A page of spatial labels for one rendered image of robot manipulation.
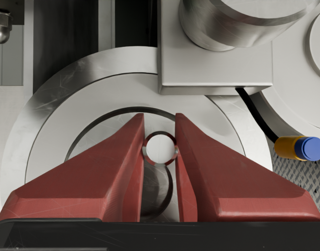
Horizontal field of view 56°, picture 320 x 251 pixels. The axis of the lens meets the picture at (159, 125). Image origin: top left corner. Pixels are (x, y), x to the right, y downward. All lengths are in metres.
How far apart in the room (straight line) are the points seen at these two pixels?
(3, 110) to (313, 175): 0.45
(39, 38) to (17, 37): 2.72
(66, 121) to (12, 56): 2.75
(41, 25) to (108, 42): 2.27
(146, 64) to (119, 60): 0.01
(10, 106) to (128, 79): 0.39
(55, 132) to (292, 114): 0.13
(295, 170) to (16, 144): 0.30
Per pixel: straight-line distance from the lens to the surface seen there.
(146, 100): 0.16
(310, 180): 0.36
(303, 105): 0.19
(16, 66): 2.86
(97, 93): 0.16
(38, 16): 0.20
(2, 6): 0.53
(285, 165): 0.41
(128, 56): 0.17
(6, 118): 0.54
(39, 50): 0.20
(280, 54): 0.19
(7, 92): 0.54
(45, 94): 0.17
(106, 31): 2.51
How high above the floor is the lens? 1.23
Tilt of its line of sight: 2 degrees down
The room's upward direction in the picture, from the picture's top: 179 degrees clockwise
